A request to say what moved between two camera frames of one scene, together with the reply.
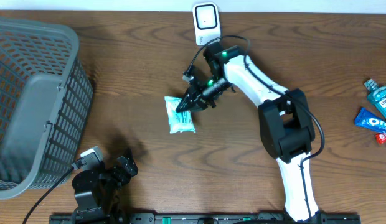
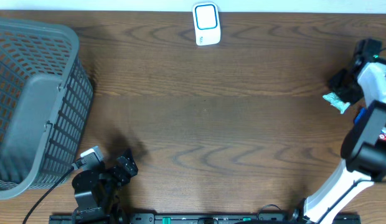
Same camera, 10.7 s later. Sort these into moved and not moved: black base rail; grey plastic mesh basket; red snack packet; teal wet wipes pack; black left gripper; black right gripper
Moved: black right gripper; teal wet wipes pack
Not moved: red snack packet; grey plastic mesh basket; black left gripper; black base rail
